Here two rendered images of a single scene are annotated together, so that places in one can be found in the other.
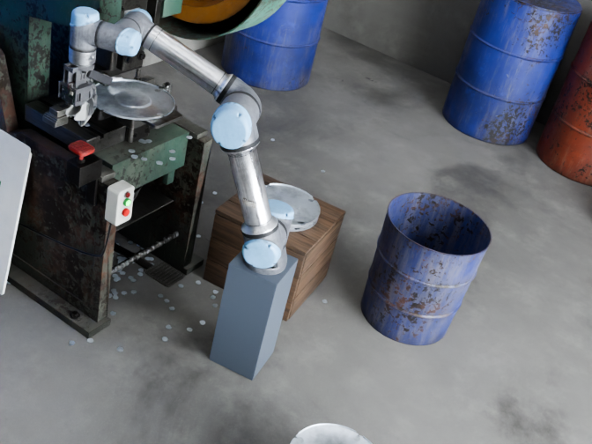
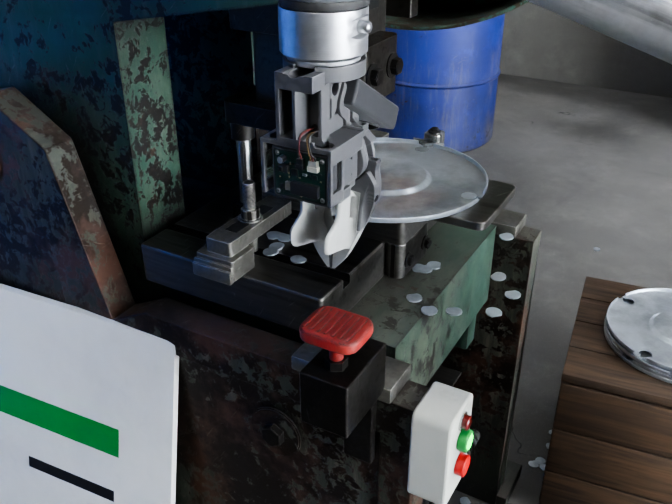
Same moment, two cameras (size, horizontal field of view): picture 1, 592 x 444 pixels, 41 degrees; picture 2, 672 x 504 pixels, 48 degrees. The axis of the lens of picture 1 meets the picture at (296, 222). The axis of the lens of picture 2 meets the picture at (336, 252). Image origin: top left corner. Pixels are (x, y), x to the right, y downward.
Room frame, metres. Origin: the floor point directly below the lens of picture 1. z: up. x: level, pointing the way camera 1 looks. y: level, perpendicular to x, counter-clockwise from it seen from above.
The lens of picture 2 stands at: (1.39, 0.66, 1.21)
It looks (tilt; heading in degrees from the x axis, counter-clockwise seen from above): 29 degrees down; 4
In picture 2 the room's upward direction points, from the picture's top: straight up
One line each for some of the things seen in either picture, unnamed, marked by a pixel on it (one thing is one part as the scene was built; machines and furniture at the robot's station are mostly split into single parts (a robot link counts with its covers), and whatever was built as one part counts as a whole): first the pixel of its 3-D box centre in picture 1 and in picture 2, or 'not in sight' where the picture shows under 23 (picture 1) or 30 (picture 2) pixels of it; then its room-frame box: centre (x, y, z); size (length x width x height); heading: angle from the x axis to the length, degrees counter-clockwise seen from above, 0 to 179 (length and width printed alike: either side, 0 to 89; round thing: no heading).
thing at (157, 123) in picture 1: (141, 122); (414, 224); (2.37, 0.61, 0.72); 0.25 x 0.14 x 0.14; 64
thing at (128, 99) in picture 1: (132, 99); (385, 175); (2.39, 0.65, 0.78); 0.29 x 0.29 x 0.01
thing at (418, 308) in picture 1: (421, 270); not in sight; (2.62, -0.54, 0.24); 0.42 x 0.42 x 0.48
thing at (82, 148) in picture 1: (81, 156); (336, 352); (2.05, 0.70, 0.72); 0.07 x 0.06 x 0.08; 64
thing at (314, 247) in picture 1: (274, 244); (662, 411); (2.62, 0.06, 0.18); 0.40 x 0.38 x 0.35; 71
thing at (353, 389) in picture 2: (83, 182); (344, 416); (2.07, 0.69, 0.62); 0.10 x 0.06 x 0.20; 154
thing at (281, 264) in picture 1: (267, 249); not in sight; (2.13, 0.07, 0.50); 0.15 x 0.15 x 0.10
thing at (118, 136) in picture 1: (103, 112); (311, 223); (2.45, 0.76, 0.68); 0.45 x 0.30 x 0.06; 154
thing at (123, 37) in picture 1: (121, 37); not in sight; (2.04, 0.61, 1.15); 0.11 x 0.11 x 0.08; 87
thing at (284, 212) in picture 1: (273, 222); not in sight; (2.12, 0.07, 0.62); 0.13 x 0.12 x 0.14; 177
